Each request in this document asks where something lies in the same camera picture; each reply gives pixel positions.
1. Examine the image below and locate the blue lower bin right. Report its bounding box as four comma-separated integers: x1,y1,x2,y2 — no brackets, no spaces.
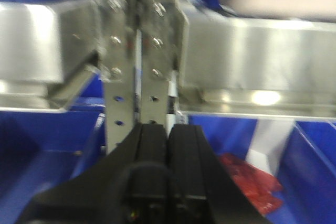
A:
189,115,335,223

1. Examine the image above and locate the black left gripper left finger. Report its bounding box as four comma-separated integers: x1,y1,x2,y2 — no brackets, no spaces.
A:
17,124,168,223

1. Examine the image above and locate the silver shelf beam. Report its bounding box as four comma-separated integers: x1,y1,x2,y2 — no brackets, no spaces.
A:
1,0,98,113
178,11,335,118

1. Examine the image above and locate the red plastic packet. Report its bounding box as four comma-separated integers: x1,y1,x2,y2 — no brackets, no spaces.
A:
219,153,283,216

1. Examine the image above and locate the silver shelf beam right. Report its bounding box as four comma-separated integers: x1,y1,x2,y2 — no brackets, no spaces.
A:
178,11,335,118

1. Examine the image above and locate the blue lower bin left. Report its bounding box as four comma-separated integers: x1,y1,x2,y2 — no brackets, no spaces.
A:
0,97,107,224

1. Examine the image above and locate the silver shelf beam left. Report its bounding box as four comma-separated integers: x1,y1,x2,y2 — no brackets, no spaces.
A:
1,0,98,113

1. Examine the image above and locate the blue bin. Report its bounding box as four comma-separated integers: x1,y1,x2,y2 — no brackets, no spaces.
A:
189,115,335,223
0,97,107,224

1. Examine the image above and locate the silver shelf upright post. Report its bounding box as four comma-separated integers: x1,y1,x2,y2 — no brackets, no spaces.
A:
96,0,183,152

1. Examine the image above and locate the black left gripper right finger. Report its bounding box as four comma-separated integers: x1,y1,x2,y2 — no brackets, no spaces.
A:
168,124,270,223

